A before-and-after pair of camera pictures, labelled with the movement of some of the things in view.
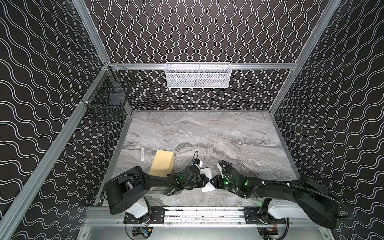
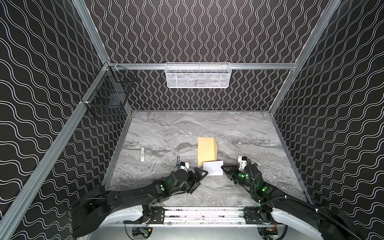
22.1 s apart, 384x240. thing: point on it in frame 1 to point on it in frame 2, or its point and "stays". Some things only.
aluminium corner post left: [82, 9] stays
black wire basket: [108, 97] stays
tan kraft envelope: [163, 164] to [207, 150]
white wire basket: [198, 75] stays
